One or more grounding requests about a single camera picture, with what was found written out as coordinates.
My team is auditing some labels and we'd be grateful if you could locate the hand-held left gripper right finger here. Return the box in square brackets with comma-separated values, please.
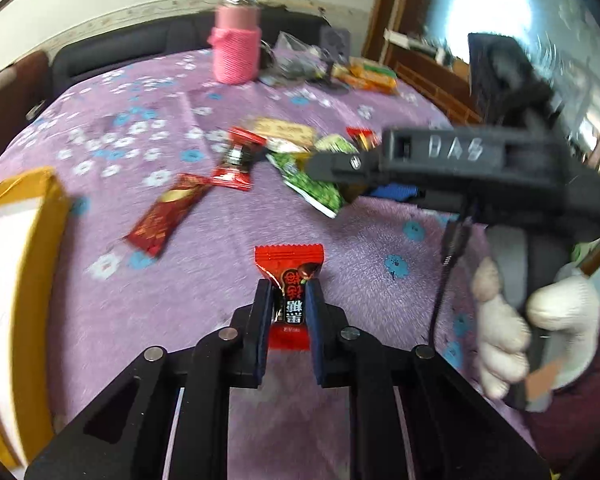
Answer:
[306, 279, 551, 480]

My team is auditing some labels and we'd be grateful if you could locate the red twisted candy wrapper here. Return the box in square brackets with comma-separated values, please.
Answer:
[210, 127, 267, 192]

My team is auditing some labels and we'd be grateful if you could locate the pale yellow snack packet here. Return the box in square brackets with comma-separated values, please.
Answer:
[242, 117, 317, 152]

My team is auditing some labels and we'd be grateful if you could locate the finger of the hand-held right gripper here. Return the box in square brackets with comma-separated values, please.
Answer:
[307, 151, 388, 184]
[367, 182, 463, 212]

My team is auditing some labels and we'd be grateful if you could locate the yellow green snack packet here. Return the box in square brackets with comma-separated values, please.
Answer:
[350, 57, 398, 78]

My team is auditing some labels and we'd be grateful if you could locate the dark grey block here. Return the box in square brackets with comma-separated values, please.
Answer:
[320, 27, 352, 61]

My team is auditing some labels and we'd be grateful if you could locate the clear plastic bag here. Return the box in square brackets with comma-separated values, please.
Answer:
[259, 31, 332, 87]

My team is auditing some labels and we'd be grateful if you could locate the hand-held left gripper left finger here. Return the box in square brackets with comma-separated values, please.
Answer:
[25, 279, 276, 480]

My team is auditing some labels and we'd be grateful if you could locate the person's right forearm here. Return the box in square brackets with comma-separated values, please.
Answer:
[522, 310, 600, 473]

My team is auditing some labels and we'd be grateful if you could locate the black leather sofa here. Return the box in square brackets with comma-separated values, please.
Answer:
[50, 12, 331, 93]

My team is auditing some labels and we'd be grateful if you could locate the orange snack packet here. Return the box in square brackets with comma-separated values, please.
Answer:
[332, 66, 398, 97]

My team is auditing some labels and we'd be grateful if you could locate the long red gold snack packet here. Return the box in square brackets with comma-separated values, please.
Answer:
[125, 172, 212, 259]

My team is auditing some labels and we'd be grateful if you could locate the person's right hand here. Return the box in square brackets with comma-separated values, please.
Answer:
[471, 257, 600, 402]

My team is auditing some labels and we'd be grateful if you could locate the white item on cabinet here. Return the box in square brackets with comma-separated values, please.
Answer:
[384, 29, 448, 60]

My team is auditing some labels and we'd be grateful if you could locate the red candy packet dark print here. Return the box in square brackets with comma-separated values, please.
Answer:
[254, 243, 326, 350]

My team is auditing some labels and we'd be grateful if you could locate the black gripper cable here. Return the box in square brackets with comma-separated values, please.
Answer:
[427, 200, 476, 347]

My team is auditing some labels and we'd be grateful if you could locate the green white snack packet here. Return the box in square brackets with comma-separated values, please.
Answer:
[267, 152, 347, 218]

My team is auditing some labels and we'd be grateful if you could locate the yellow-rimmed white box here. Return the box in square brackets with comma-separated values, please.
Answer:
[0, 167, 71, 471]

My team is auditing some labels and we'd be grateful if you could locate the pink sleeved bottle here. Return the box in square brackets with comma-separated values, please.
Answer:
[209, 0, 262, 85]

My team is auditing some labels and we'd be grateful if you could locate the brown wooden cabinet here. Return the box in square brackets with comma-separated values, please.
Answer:
[362, 0, 483, 126]

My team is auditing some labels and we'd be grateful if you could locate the small red candy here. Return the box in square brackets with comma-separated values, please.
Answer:
[346, 127, 382, 152]

